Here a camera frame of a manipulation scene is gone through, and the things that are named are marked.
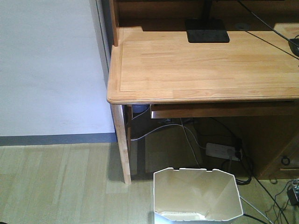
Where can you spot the white plastic trash bin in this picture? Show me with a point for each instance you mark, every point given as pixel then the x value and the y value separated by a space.
pixel 195 196

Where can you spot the white power strip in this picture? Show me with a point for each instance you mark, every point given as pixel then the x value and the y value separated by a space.
pixel 221 151

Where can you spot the black monitor stand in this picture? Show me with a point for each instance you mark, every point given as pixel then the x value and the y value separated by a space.
pixel 206 29

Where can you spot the light wooden desk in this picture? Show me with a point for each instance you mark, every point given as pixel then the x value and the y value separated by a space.
pixel 255 76

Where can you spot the wooden drawer cabinet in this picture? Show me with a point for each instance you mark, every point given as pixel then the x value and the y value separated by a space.
pixel 285 164

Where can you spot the black device on desk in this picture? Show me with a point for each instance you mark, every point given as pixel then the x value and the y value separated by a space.
pixel 294 45

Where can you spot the black power adapter on floor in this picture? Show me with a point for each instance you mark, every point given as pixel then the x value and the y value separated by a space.
pixel 293 196

